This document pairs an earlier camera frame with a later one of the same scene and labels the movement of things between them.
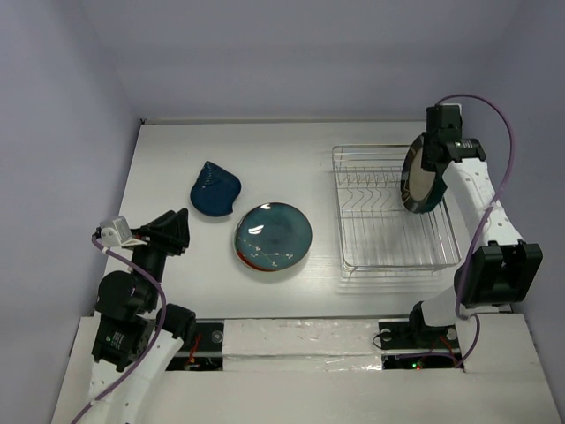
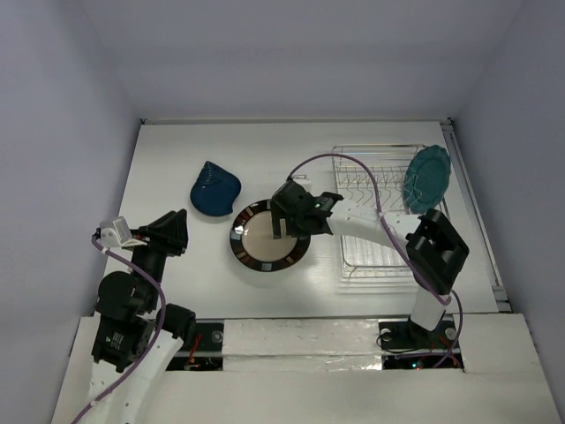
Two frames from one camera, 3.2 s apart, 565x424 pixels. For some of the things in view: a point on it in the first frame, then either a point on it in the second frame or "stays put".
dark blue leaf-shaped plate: [214, 191] stays put
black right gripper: [435, 155] to [288, 205]
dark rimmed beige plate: [422, 189] to [252, 241]
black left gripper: [169, 230] stays put
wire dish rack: [377, 232] stays put
